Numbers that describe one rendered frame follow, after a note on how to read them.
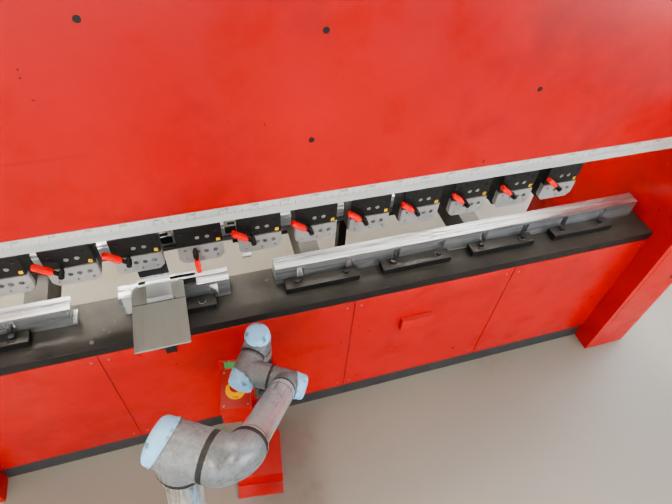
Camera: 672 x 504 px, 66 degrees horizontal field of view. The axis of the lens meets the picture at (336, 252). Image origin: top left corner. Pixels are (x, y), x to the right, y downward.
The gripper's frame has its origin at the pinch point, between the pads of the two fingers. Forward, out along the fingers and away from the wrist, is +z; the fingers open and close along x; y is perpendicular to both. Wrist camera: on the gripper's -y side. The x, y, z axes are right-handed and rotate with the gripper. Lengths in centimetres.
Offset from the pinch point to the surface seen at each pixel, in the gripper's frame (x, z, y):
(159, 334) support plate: 32.6, -14.9, 14.8
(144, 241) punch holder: 34, -38, 36
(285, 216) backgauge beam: -13, -7, 69
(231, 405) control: 11.4, 5.5, -4.5
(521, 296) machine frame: -123, 31, 42
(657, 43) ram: -132, -86, 65
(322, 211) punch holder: -24, -38, 45
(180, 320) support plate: 26.1, -14.5, 19.6
